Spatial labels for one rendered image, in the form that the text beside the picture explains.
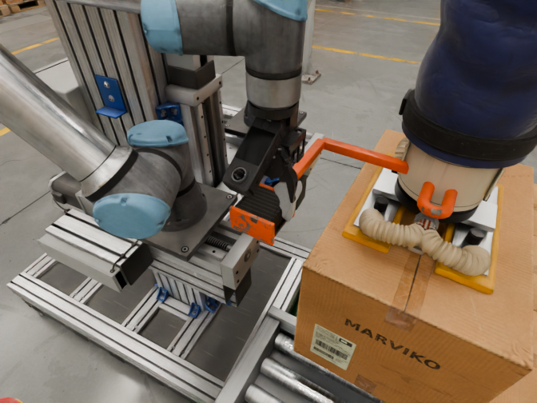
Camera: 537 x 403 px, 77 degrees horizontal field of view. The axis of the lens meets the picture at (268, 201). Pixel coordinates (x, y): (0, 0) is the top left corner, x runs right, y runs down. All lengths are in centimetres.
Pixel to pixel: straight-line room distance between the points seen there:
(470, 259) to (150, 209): 55
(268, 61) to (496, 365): 60
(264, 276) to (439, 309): 114
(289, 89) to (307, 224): 182
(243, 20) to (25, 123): 35
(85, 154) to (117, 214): 11
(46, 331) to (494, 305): 192
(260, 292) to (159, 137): 112
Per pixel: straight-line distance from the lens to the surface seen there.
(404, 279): 71
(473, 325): 71
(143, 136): 70
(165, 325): 164
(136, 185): 60
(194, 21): 44
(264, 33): 43
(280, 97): 45
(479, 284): 74
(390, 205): 81
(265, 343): 112
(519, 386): 135
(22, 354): 210
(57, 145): 60
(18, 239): 265
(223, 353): 154
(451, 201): 68
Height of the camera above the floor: 162
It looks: 43 degrees down
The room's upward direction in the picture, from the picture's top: straight up
